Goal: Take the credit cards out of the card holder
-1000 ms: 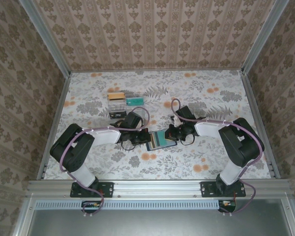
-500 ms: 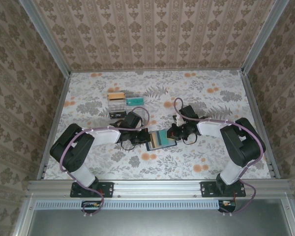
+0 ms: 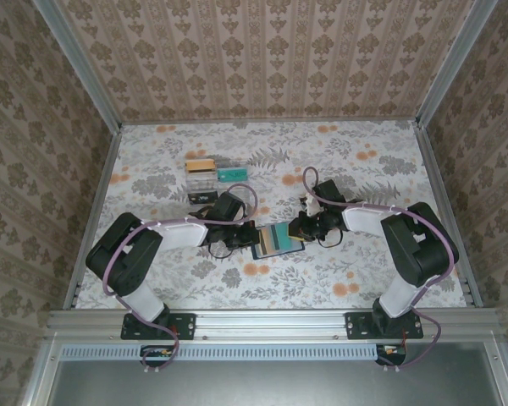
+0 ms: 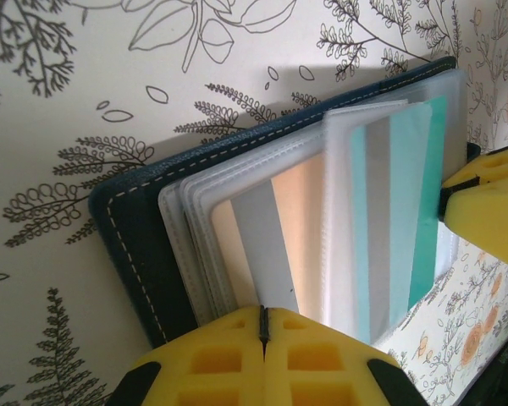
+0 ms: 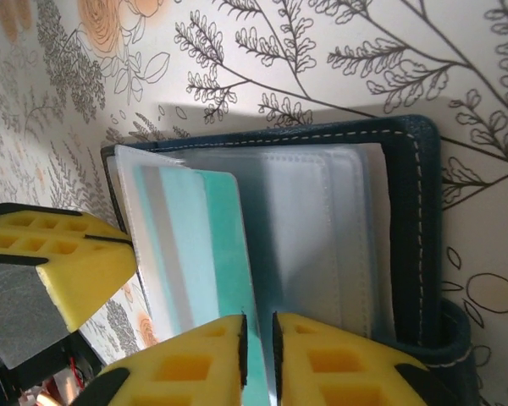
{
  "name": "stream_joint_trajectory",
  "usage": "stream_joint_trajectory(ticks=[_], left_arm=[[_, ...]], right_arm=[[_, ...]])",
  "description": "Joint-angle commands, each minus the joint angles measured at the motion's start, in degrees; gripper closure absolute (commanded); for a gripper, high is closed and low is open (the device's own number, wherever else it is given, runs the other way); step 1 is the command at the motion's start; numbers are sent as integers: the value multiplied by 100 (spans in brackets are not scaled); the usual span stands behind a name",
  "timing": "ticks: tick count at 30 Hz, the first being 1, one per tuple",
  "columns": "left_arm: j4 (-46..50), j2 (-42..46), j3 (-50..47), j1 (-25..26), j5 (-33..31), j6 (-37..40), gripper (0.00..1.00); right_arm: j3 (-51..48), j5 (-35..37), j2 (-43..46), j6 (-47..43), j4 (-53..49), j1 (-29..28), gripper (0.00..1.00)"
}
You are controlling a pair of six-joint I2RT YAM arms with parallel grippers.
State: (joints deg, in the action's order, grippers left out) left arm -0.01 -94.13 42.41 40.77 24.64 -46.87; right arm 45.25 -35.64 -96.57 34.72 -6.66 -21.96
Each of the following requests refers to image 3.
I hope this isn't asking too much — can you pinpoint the blue card holder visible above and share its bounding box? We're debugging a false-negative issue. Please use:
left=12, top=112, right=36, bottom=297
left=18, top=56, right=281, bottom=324
left=252, top=221, right=306, bottom=261

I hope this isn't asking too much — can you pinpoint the clear acrylic card organizer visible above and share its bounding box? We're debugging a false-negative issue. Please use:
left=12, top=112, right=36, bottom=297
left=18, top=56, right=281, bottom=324
left=185, top=159, right=256, bottom=208

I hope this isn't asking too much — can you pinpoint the orange card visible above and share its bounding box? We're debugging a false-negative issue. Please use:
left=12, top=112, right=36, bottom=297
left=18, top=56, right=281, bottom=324
left=185, top=159, right=216, bottom=173

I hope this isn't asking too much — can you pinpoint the grey metal sheet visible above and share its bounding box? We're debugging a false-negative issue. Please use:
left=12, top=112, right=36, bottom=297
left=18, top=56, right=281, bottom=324
left=46, top=359, right=501, bottom=406

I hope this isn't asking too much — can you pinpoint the black controller board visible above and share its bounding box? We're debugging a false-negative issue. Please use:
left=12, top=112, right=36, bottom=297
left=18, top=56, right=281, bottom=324
left=140, top=344, right=179, bottom=367
left=374, top=343, right=408, bottom=366

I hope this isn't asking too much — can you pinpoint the thin black wire loop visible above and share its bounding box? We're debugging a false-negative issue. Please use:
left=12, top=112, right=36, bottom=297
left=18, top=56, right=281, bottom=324
left=207, top=243, right=236, bottom=260
left=317, top=230, right=345, bottom=250

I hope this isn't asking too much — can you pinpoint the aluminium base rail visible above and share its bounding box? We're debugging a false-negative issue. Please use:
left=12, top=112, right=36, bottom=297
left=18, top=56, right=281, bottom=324
left=45, top=307, right=504, bottom=340

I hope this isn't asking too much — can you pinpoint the aluminium side rail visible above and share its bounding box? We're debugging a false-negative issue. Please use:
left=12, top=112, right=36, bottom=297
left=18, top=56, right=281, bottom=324
left=413, top=121, right=484, bottom=310
left=63, top=124, right=124, bottom=312

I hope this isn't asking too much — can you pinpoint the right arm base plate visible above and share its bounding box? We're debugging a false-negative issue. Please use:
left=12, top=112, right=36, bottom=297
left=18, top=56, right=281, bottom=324
left=345, top=311, right=424, bottom=341

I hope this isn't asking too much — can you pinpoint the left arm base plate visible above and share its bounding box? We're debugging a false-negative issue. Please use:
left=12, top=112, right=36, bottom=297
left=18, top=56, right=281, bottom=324
left=120, top=311, right=197, bottom=341

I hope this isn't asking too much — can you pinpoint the slotted cable duct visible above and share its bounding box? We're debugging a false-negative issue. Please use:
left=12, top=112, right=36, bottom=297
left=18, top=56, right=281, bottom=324
left=60, top=343, right=408, bottom=362

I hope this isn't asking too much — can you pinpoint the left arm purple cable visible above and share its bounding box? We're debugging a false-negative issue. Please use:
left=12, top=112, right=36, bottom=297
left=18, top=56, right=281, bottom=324
left=102, top=184, right=262, bottom=376

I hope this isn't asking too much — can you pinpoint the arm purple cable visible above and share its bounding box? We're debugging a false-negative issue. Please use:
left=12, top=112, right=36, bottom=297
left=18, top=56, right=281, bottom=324
left=302, top=167, right=461, bottom=373
left=102, top=184, right=262, bottom=376

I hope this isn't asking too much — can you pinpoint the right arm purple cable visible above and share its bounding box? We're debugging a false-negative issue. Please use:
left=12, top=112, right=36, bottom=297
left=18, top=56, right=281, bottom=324
left=302, top=167, right=461, bottom=373

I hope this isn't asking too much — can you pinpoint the aluminium frame post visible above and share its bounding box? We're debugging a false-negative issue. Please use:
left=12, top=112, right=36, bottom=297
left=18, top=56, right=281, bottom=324
left=32, top=0, right=124, bottom=132
left=415, top=0, right=500, bottom=128

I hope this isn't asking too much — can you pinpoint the aluminium frame leg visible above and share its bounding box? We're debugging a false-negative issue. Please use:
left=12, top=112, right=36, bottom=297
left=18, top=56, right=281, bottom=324
left=484, top=337, right=508, bottom=406
left=19, top=337, right=63, bottom=406

